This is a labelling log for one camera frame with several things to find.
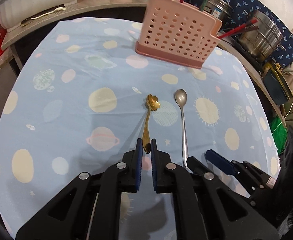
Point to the wooden counter shelf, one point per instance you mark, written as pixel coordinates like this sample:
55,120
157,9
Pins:
123,9

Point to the silver metal spoon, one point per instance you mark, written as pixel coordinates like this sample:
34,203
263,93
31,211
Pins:
181,100

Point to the stainless steel steamer pot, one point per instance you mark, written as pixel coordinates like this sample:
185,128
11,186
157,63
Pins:
261,43

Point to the gold flower spoon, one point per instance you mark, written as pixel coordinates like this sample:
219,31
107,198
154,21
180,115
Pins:
152,104

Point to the white plastic rice paddle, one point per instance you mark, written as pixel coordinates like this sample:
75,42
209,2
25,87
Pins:
43,13

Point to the navy patterned cloth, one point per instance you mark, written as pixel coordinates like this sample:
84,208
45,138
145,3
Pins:
242,8

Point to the dark maroon chopstick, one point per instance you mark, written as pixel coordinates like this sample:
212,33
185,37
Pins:
245,28

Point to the silver rice cooker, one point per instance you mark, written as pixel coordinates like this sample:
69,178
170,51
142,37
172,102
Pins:
219,9

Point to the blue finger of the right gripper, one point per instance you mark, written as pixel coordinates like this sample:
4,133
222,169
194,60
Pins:
220,162

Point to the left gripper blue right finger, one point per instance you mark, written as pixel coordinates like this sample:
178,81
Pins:
153,162

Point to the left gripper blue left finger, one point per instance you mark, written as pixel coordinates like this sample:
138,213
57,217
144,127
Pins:
138,157

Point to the pink perforated utensil holder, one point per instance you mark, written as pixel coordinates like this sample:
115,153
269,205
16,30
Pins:
178,33

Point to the blue planet pattern tablecloth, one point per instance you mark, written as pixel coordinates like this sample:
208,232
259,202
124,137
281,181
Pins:
79,104

